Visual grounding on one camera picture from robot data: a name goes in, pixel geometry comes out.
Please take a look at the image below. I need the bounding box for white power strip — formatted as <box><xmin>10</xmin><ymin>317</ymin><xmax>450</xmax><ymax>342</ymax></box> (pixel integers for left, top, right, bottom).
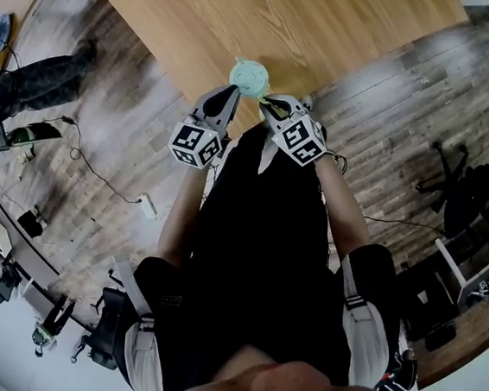
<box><xmin>135</xmin><ymin>193</ymin><xmax>160</xmax><ymax>220</ymax></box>

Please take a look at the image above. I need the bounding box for person's left shoulder strap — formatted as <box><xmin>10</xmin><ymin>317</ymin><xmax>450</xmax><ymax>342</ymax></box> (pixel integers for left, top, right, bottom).
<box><xmin>95</xmin><ymin>256</ymin><xmax>181</xmax><ymax>391</ymax></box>

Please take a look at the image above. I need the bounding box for person's left forearm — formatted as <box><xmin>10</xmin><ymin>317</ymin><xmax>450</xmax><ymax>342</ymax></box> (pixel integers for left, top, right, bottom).
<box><xmin>155</xmin><ymin>162</ymin><xmax>213</xmax><ymax>269</ymax></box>

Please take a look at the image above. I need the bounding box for person's shoulder strap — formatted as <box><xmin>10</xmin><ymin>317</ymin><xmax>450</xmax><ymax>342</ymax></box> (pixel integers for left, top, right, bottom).
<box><xmin>328</xmin><ymin>256</ymin><xmax>402</xmax><ymax>391</ymax></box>
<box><xmin>95</xmin><ymin>256</ymin><xmax>181</xmax><ymax>391</ymax></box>

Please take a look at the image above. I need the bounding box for person's black outfit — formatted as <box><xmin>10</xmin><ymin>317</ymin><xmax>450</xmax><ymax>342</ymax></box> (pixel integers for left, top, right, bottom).
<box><xmin>119</xmin><ymin>113</ymin><xmax>421</xmax><ymax>391</ymax></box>

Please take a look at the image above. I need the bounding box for light green plastic bottle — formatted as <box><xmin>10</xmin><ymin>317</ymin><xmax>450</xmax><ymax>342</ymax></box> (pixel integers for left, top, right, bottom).
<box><xmin>226</xmin><ymin>55</ymin><xmax>273</xmax><ymax>101</ymax></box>

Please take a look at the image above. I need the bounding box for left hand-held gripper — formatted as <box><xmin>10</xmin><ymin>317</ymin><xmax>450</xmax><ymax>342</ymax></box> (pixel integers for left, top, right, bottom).
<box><xmin>164</xmin><ymin>79</ymin><xmax>242</xmax><ymax>173</ymax></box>

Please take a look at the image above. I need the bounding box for black floor bag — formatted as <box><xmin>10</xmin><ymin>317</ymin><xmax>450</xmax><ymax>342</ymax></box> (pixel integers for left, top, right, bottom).
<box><xmin>388</xmin><ymin>258</ymin><xmax>467</xmax><ymax>356</ymax></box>

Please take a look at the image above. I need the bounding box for black floor box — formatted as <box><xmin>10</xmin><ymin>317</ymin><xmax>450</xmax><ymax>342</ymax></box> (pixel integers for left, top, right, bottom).
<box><xmin>16</xmin><ymin>208</ymin><xmax>48</xmax><ymax>240</ymax></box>

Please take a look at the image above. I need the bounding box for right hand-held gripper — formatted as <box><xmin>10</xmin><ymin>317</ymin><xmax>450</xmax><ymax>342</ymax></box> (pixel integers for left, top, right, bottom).
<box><xmin>254</xmin><ymin>91</ymin><xmax>332</xmax><ymax>170</ymax></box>

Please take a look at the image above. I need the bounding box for black floor cable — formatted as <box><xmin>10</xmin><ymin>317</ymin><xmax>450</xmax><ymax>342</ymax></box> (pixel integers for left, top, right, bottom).
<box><xmin>51</xmin><ymin>115</ymin><xmax>151</xmax><ymax>205</ymax></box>

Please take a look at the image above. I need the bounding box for person's right shoulder strap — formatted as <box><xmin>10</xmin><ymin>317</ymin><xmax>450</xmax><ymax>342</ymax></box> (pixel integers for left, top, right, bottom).
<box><xmin>328</xmin><ymin>256</ymin><xmax>402</xmax><ymax>391</ymax></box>

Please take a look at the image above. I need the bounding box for person's right forearm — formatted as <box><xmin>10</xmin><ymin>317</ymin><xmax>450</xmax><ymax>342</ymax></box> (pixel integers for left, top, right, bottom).
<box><xmin>305</xmin><ymin>154</ymin><xmax>379</xmax><ymax>265</ymax></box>

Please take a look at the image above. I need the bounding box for blue plate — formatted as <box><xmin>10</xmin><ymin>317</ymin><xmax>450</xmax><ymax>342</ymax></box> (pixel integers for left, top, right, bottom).
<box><xmin>0</xmin><ymin>11</ymin><xmax>17</xmax><ymax>56</ymax></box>

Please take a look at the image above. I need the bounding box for dark grey table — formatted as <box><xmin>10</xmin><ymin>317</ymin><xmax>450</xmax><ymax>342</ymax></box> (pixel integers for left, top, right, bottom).
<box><xmin>0</xmin><ymin>173</ymin><xmax>111</xmax><ymax>336</ymax></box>

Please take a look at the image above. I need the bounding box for black office chair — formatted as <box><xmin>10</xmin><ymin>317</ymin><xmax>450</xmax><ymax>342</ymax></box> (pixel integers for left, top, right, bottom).
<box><xmin>72</xmin><ymin>283</ymin><xmax>131</xmax><ymax>372</ymax></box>
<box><xmin>411</xmin><ymin>139</ymin><xmax>489</xmax><ymax>243</ymax></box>

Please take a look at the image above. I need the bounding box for black and green bag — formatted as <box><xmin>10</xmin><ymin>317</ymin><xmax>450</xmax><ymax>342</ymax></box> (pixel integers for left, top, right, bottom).
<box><xmin>6</xmin><ymin>118</ymin><xmax>64</xmax><ymax>150</ymax></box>

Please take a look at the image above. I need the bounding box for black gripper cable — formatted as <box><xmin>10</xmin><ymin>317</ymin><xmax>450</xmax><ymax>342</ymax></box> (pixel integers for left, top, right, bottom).
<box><xmin>324</xmin><ymin>152</ymin><xmax>349</xmax><ymax>174</ymax></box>

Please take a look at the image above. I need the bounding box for navy white striped bag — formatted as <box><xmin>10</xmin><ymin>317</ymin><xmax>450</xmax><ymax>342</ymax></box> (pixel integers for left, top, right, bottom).
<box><xmin>375</xmin><ymin>345</ymin><xmax>422</xmax><ymax>391</ymax></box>

